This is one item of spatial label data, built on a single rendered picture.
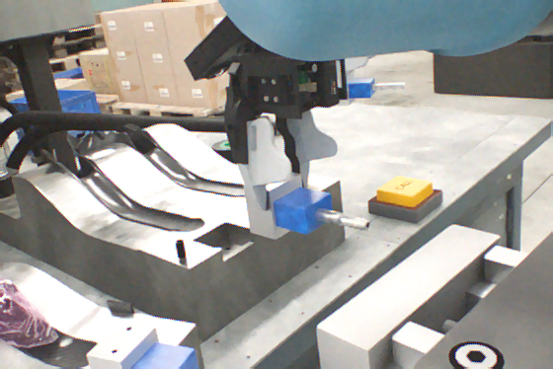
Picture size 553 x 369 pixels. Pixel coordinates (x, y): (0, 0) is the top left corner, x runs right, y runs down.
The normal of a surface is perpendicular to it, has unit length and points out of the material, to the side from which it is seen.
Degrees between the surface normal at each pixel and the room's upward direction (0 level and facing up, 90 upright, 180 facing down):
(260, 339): 0
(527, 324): 0
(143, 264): 90
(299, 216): 90
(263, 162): 79
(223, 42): 92
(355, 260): 0
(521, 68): 90
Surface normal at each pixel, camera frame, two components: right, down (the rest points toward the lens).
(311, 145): -0.58, 0.51
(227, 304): 0.74, 0.15
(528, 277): -0.13, -0.92
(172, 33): -0.62, 0.26
